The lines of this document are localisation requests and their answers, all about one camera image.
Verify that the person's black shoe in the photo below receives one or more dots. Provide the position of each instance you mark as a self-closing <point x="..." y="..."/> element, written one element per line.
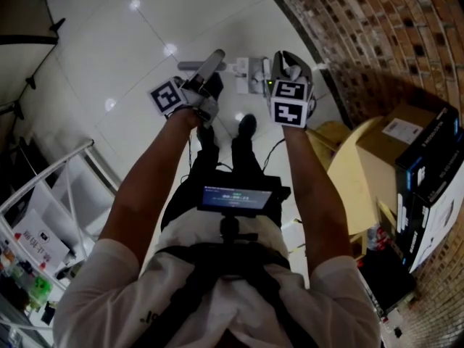
<point x="247" y="125"/>
<point x="206" y="136"/>

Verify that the person's left forearm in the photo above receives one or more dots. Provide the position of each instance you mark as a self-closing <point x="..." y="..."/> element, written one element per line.
<point x="145" y="172"/>

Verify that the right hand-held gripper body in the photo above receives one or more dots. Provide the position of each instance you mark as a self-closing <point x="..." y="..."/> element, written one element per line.
<point x="288" y="112"/>

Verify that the person's white shirt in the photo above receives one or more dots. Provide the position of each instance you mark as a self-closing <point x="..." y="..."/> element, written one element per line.
<point x="108" y="303"/>

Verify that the black hard case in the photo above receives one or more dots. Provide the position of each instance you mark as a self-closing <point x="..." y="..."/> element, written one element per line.
<point x="389" y="277"/>

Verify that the dark box with yellow flap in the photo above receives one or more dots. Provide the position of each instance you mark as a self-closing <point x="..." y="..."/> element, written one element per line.
<point x="386" y="216"/>

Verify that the white metal shelf rack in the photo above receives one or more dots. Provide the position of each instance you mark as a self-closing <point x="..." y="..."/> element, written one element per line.
<point x="47" y="174"/>

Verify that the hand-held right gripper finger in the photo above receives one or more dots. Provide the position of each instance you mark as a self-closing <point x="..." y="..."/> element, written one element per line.
<point x="278" y="67"/>
<point x="306" y="74"/>

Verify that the person's right forearm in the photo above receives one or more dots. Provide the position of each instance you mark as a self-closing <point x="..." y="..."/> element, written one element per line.
<point x="311" y="194"/>

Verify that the person's black trousers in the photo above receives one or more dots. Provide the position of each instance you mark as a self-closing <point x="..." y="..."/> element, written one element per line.
<point x="206" y="165"/>

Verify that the beige office partition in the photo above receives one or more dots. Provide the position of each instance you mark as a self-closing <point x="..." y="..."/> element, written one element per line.
<point x="21" y="16"/>
<point x="18" y="71"/>

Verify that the black monitor mount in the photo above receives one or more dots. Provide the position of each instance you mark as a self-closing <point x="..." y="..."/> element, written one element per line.
<point x="230" y="227"/>

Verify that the yellow cardboard piece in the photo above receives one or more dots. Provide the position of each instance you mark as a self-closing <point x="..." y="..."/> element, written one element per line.
<point x="322" y="140"/>

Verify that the green plastic toy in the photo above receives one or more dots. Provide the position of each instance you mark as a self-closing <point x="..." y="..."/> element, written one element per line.
<point x="40" y="288"/>

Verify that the black chest-mounted monitor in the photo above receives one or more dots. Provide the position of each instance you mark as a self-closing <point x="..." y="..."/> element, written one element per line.
<point x="235" y="199"/>

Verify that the person's right black shoe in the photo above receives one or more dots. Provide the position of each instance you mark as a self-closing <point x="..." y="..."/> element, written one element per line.
<point x="247" y="125"/>

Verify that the round yellow wooden table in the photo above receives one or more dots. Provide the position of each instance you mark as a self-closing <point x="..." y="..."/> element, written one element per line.
<point x="348" y="180"/>

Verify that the brown cardboard box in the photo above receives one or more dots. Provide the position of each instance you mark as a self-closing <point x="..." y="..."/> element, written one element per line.
<point x="377" y="158"/>

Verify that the open wooden crate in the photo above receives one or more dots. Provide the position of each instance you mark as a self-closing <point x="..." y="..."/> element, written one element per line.
<point x="357" y="247"/>

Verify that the pack of plastic bottles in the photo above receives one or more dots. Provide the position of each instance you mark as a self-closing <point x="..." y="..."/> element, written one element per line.
<point x="378" y="239"/>

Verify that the white paper sign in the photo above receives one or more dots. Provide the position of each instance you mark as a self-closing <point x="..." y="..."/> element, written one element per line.
<point x="36" y="238"/>

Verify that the black carton with white side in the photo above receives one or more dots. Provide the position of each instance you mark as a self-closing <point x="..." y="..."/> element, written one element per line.
<point x="442" y="223"/>

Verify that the black flat carton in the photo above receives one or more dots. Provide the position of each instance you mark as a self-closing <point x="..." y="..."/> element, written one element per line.
<point x="427" y="147"/>

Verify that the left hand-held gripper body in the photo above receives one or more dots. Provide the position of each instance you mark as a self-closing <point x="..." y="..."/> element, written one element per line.
<point x="166" y="98"/>

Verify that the person's left black shoe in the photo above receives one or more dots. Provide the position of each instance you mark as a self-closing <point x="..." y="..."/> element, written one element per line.
<point x="206" y="136"/>

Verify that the black chest harness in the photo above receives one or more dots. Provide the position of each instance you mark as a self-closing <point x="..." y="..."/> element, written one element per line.
<point x="217" y="259"/>

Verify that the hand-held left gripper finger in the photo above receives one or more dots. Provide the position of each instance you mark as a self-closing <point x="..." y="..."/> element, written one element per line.
<point x="216" y="85"/>
<point x="212" y="64"/>

